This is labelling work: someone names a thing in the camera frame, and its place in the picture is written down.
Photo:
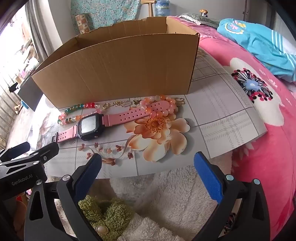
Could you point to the beige slippers pair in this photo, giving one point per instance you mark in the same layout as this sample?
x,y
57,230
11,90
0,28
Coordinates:
x,y
18,109

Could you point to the small black device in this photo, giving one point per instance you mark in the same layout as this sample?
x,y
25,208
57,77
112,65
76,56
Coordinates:
x,y
13,87

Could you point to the small figurine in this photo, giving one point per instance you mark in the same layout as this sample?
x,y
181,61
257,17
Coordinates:
x,y
204,12

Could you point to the patterned wrapped roll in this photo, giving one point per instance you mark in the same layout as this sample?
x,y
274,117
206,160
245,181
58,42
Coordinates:
x,y
82,23

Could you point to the teal floral hanging cloth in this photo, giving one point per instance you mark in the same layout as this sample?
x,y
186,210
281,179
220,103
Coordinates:
x,y
104,11

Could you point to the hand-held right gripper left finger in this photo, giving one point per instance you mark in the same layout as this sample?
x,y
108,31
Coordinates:
x,y
89,172

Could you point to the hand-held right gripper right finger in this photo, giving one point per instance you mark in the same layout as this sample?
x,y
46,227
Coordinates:
x,y
208,177

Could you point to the dark grey cabinet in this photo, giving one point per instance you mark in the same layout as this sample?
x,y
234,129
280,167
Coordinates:
x,y
29,96

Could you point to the grey curtain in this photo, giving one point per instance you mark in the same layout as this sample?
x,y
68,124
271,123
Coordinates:
x,y
38,30

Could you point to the blue water bottle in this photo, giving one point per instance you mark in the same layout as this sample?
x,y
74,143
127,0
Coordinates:
x,y
163,8

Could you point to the brown cardboard box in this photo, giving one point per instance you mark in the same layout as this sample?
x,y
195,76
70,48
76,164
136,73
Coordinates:
x,y
115,69

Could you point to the grey green lace cloth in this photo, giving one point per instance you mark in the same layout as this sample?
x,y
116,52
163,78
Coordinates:
x,y
201,19

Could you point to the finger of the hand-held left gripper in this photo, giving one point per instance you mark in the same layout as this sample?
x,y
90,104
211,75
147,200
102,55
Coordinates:
x,y
17,149
46,150

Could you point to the pink floral blanket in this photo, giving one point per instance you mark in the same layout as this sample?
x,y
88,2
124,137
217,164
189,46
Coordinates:
x,y
266,148

